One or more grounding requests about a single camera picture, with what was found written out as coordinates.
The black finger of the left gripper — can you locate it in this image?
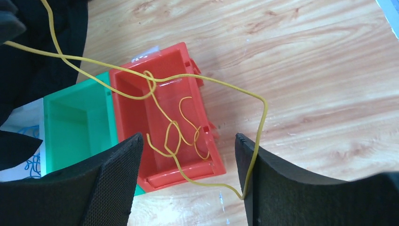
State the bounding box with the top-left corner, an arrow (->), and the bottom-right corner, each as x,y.
0,130 -> 43,170

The green plastic bin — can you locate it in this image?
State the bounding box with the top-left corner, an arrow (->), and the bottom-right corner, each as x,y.
43,72 -> 146,197

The white plastic bin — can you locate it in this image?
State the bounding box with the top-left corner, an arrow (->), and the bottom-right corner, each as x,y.
0,98 -> 47,182

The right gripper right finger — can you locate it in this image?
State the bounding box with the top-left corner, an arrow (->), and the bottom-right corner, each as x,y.
244,148 -> 399,226

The blue cable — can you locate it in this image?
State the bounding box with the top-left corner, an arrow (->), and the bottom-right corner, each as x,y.
17,124 -> 43,180

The black hanging garment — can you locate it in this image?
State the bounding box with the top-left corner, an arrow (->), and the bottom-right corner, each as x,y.
0,0 -> 88,122

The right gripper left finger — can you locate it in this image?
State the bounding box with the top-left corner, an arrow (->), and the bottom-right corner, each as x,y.
0,133 -> 144,226

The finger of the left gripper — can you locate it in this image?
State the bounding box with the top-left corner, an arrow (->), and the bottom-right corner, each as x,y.
0,0 -> 26,44

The red plastic bin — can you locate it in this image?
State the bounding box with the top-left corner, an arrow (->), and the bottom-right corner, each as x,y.
109,42 -> 226,192

